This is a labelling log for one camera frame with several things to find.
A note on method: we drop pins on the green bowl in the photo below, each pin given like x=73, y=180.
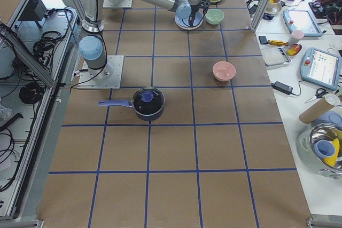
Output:
x=214, y=16

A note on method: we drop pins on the kitchen scale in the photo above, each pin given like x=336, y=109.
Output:
x=275, y=57

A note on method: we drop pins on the far teach pendant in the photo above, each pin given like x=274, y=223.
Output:
x=302, y=20

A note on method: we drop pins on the pink cup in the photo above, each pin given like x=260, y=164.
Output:
x=295, y=37

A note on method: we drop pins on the blue saucepan with lid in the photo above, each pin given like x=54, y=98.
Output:
x=148, y=103

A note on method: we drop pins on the near teach pendant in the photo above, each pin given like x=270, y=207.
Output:
x=321, y=68

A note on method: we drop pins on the steel mixing bowl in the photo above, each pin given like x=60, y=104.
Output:
x=327, y=167

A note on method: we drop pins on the black power adapter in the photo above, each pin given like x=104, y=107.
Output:
x=281, y=87

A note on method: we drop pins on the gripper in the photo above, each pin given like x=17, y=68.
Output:
x=193, y=14

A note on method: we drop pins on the blue plate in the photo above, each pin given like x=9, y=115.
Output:
x=197, y=19

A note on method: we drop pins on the yellow screwdriver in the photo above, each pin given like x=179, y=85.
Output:
x=277, y=43

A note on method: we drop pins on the cream bowl with toys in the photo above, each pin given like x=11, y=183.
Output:
x=272, y=6

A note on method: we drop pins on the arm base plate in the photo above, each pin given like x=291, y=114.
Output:
x=109, y=78
x=117, y=4

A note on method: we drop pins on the orange yellow toy fruit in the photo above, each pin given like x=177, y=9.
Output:
x=294, y=49

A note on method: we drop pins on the cream plate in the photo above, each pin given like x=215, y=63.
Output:
x=188, y=28

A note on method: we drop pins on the blue cup in bowl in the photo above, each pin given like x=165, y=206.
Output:
x=324, y=149

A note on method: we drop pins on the cardboard tube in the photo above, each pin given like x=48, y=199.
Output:
x=324, y=105

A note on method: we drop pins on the pink bowl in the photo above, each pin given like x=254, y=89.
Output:
x=223, y=71

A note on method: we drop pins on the teach pendant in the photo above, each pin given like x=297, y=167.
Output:
x=321, y=68
x=302, y=20

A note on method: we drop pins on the scissors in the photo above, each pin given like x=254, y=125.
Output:
x=320, y=93

